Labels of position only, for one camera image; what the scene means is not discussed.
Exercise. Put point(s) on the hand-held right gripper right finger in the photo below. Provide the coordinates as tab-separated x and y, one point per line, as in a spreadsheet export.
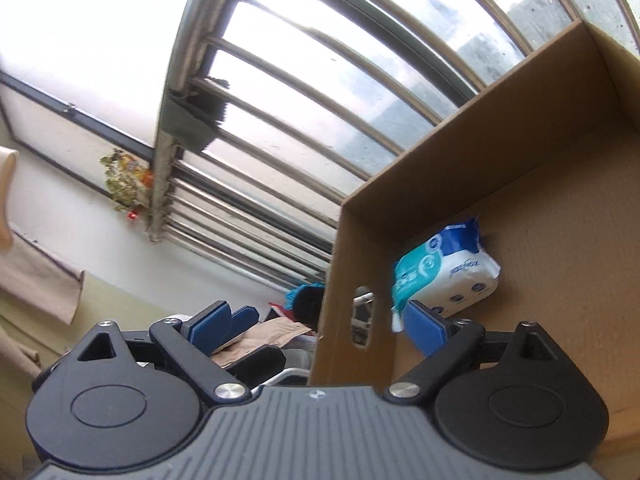
425	330

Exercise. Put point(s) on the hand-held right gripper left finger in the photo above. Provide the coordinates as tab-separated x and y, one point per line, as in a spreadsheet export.
210	325

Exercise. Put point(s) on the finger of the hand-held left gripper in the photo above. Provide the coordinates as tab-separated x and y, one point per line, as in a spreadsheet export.
244	322

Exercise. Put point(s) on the blue white tissue pack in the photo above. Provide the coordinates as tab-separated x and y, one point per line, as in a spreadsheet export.
450	270

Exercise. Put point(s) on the cardboard box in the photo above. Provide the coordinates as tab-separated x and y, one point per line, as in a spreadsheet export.
550	185

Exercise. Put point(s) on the beige padded cloth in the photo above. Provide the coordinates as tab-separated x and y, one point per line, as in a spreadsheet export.
270	335

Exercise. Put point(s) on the blue cloth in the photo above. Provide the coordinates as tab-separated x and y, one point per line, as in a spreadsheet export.
302	292

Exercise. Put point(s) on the dried plant decoration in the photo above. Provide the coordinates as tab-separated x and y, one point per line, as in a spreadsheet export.
125	180

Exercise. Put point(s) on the beige hanging cloth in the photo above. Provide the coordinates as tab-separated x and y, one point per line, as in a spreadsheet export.
40	280

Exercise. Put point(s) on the dark cloth on railing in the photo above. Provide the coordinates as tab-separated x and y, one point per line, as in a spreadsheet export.
205	110

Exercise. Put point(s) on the metal window guard railing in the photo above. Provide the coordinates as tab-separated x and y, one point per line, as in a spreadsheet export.
172	85

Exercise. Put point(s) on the dark framed window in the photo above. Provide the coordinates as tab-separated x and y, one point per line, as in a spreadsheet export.
60	130

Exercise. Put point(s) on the metal frame rail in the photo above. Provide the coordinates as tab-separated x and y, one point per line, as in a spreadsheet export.
292	374

